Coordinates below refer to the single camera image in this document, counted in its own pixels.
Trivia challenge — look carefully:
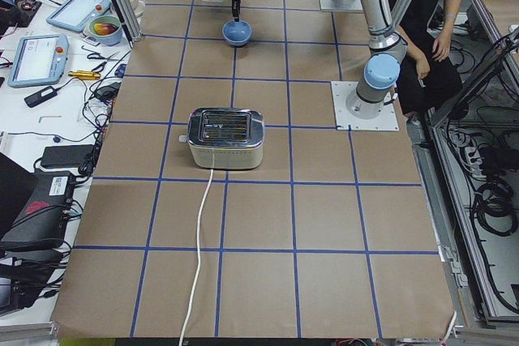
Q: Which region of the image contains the yellow screwdriver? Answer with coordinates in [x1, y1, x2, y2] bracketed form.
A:
[68, 70, 101, 80]

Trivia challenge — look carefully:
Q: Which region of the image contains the white toaster power cord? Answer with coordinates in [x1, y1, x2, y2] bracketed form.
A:
[178, 168, 215, 346]

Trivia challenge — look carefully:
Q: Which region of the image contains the black power adapter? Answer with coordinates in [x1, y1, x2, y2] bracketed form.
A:
[24, 86, 58, 108]

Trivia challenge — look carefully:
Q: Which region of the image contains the white arm base plate camera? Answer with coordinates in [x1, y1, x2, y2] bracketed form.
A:
[331, 81, 399, 131]
[320, 0, 362, 14]

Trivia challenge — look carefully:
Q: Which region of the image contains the seated person in black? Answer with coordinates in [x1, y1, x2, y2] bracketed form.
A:
[397, 0, 462, 117]

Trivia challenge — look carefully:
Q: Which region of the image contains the blue bowl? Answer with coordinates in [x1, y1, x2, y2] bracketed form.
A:
[222, 20, 252, 47]

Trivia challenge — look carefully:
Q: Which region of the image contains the blue teach pendant lower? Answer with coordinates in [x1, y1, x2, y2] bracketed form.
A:
[7, 34, 69, 88]

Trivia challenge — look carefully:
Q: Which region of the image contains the bowl of fruit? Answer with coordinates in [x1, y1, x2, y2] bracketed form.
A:
[88, 15, 122, 46]

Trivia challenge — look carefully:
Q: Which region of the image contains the cream and chrome toaster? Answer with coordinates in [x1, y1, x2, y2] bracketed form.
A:
[178, 107, 265, 170]

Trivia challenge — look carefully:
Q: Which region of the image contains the blue teach pendant upper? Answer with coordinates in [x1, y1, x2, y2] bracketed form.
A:
[46, 0, 111, 32]

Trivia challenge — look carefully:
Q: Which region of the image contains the blue teach pendant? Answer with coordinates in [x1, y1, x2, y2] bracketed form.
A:
[46, 0, 111, 32]
[7, 34, 69, 88]

